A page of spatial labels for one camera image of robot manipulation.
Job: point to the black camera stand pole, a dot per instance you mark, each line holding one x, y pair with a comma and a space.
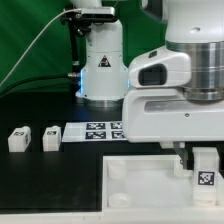
74, 51

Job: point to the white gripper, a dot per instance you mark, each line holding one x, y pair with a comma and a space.
166, 116

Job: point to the white plate with AprilTags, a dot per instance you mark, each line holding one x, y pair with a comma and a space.
93, 132

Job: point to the black camera on stand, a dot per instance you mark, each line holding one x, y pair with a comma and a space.
92, 15

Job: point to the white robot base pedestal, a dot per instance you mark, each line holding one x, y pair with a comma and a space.
104, 78

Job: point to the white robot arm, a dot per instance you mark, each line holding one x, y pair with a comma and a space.
195, 27

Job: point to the white square table top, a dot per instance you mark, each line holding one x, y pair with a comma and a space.
150, 182

